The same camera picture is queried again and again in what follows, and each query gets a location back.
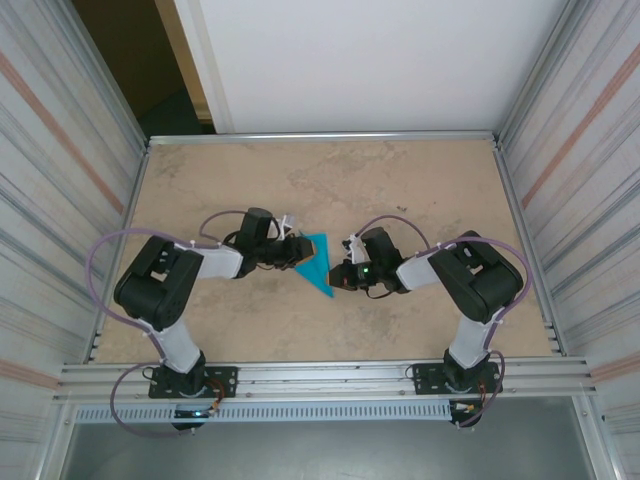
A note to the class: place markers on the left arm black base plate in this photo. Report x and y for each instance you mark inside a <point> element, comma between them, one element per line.
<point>225,375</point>

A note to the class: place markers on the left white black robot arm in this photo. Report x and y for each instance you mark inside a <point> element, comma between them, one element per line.
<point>150,285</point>

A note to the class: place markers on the long aluminium mounting rail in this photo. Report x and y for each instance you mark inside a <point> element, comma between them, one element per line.
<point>325,375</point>

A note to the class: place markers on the corrugated translucent enclosure panel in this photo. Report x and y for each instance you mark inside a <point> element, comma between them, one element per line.
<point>590,150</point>
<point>50,150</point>

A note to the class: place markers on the blue paper sheet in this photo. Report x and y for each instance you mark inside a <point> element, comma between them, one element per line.
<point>320,270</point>

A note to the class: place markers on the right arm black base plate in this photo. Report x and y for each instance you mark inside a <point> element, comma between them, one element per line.
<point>425,372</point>

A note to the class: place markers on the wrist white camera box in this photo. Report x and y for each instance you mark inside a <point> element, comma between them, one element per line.
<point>357,250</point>
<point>286,222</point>

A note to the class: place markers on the aluminium side frame rail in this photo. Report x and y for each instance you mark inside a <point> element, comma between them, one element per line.
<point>507,170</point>
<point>137,175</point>

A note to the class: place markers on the aluminium table edge rail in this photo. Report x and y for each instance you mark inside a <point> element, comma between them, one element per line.
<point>325,136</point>

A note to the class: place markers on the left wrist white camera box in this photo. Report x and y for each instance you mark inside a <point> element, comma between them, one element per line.
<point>286,222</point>

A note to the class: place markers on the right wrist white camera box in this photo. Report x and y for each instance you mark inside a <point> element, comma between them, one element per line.
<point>357,250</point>

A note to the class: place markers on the beige door jamb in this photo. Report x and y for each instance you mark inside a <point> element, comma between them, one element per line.
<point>182,50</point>

